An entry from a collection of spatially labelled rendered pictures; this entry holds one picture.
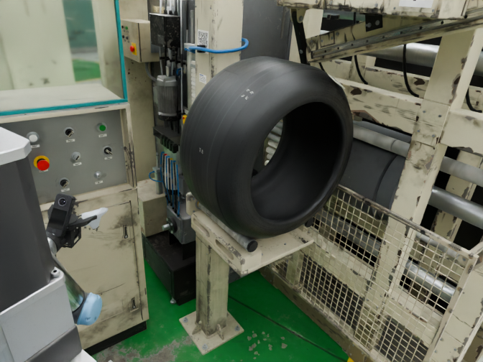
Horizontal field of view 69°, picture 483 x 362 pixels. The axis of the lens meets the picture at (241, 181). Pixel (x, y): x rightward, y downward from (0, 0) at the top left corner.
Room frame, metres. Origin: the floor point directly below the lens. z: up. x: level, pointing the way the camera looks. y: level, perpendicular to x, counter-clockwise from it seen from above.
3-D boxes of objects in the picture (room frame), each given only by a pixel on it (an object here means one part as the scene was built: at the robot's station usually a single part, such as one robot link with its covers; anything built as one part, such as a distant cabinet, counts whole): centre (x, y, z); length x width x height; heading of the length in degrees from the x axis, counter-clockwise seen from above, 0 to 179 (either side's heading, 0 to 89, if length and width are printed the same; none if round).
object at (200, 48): (1.38, 0.12, 1.49); 0.19 x 0.19 x 0.06; 38
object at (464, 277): (1.22, -0.46, 0.65); 0.90 x 0.02 x 0.70; 38
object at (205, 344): (1.38, 0.12, 0.02); 0.27 x 0.27 x 0.04; 38
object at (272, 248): (1.19, -0.05, 0.80); 0.37 x 0.36 x 0.02; 128
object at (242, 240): (1.10, 0.05, 0.90); 0.35 x 0.05 x 0.05; 38
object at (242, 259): (1.11, 0.06, 0.83); 0.36 x 0.09 x 0.06; 38
